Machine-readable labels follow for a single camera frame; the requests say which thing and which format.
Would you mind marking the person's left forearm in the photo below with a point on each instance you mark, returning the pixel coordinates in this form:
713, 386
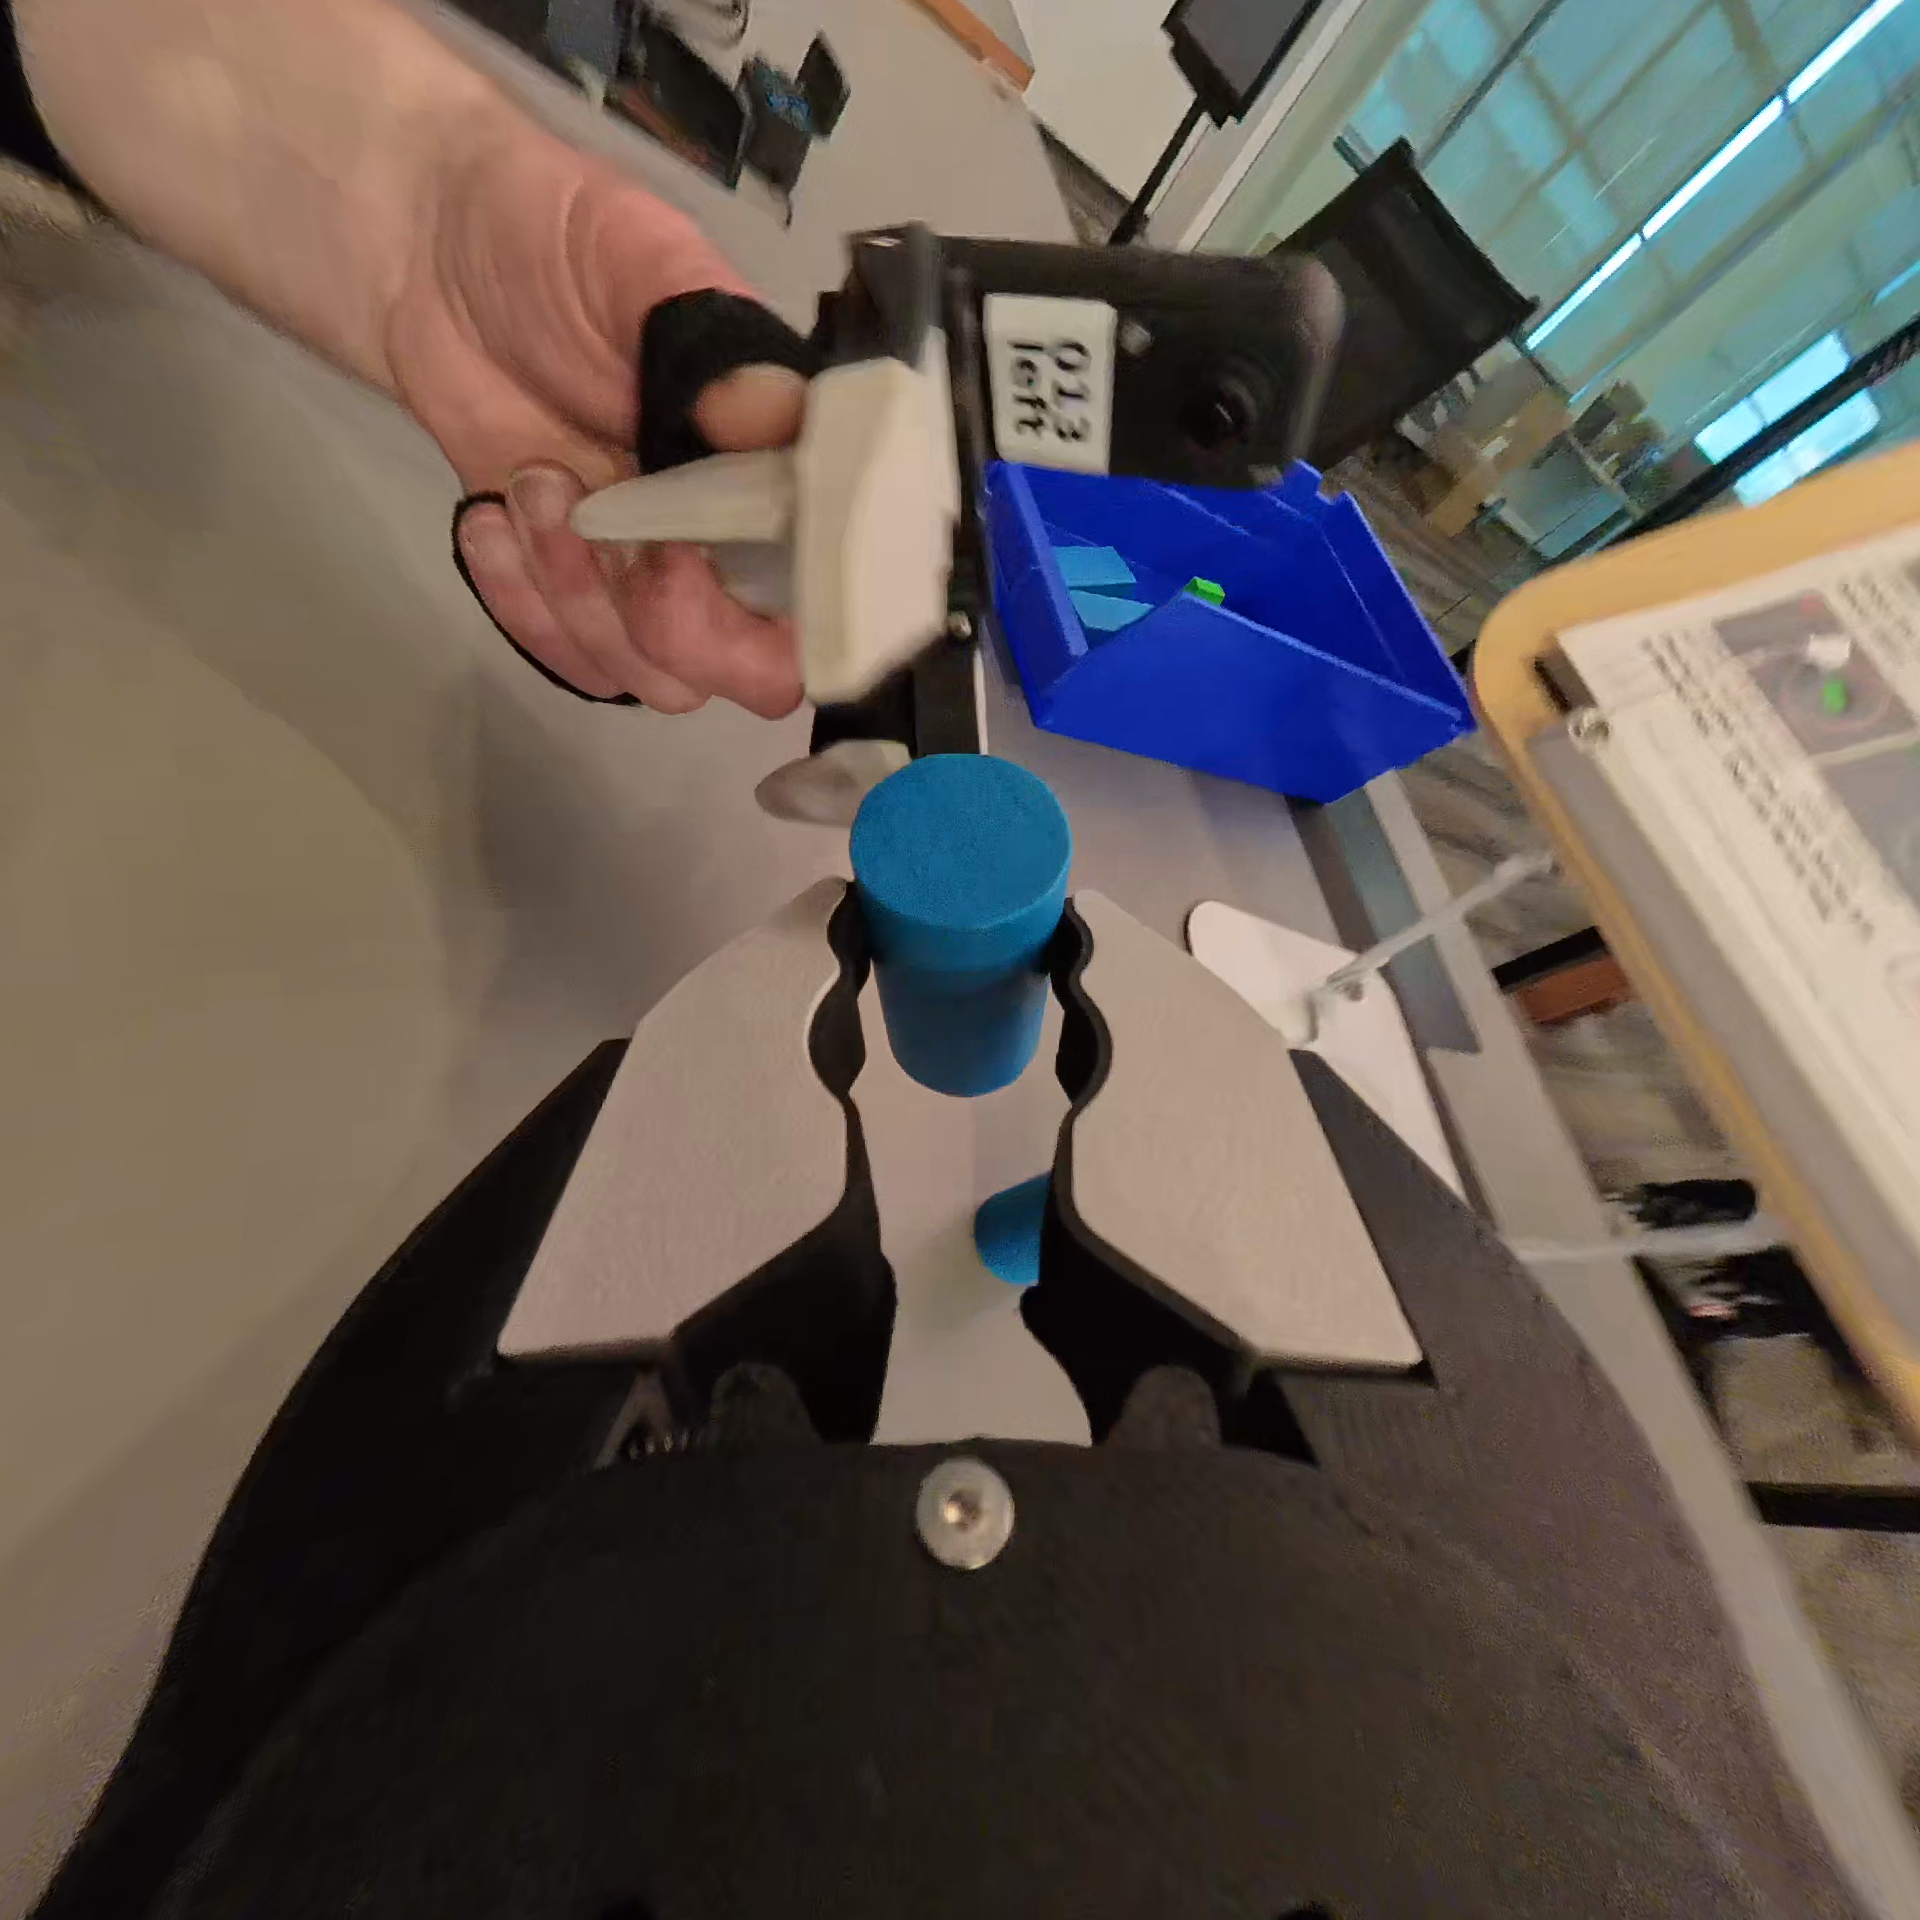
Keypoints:
22, 90

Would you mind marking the black electronic device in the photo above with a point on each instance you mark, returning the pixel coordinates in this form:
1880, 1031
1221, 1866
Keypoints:
684, 95
795, 112

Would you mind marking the white document stand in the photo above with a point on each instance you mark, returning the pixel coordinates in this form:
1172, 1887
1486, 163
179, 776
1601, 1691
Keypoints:
1246, 938

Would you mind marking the black office chair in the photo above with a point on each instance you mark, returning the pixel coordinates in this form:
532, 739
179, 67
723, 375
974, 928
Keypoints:
1411, 283

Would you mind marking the black monitor on pole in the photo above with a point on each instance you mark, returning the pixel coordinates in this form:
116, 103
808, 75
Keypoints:
1230, 44

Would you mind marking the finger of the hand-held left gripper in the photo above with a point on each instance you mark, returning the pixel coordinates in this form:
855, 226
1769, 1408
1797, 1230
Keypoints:
817, 792

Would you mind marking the person's left hand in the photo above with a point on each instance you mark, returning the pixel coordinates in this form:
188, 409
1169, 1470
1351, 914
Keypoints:
375, 194

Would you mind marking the blue wooden cylinder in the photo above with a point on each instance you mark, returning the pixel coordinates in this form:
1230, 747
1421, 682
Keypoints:
959, 914
1019, 1238

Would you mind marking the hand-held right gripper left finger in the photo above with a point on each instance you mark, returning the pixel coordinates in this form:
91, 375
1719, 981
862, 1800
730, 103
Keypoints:
690, 1185

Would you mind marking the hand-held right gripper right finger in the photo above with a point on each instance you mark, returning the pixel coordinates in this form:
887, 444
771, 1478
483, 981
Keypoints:
1230, 1185

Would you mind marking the printed instruction sheet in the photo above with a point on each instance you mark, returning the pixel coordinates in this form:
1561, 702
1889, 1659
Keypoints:
1801, 780

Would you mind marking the blue plastic bin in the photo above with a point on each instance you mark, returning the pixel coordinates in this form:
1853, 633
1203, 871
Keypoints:
1246, 702

